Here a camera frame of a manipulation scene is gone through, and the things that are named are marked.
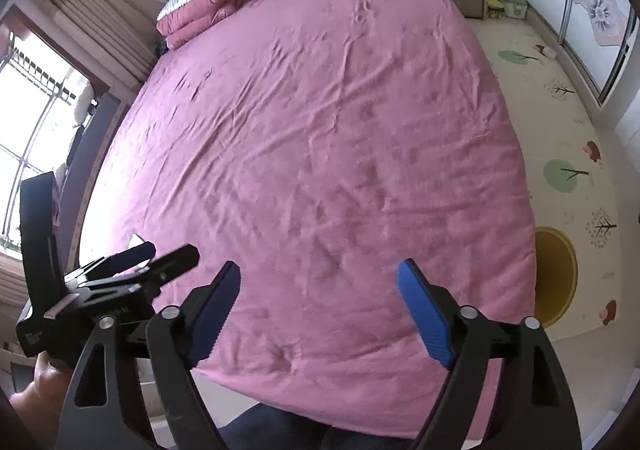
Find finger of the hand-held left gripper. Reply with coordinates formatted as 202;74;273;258
65;241;157;284
144;243;201;294

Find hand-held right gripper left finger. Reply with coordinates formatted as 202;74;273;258
57;260;242;450

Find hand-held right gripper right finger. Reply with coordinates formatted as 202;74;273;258
396;259;583;450

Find yellow round trash bin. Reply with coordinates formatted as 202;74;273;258
534;226;579;329

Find person's left hand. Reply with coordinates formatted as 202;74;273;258
9;351;76;433

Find grey purple furniture panel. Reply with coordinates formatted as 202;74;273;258
62;94;132;255

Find person's dark trousers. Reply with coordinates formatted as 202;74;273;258
215;402;416;450

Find barred window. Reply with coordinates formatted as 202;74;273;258
0;34;96;255

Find pink bed sheet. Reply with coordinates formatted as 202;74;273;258
75;0;538;441

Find tree print play mat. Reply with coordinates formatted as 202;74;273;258
467;17;626;341

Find beige curtain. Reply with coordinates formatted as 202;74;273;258
25;0;161;90

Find folded pink quilt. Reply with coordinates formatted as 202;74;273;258
156;0;253;50

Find green box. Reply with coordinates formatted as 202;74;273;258
495;0;528;20

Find sliding wardrobe door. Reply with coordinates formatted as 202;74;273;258
515;0;640;105

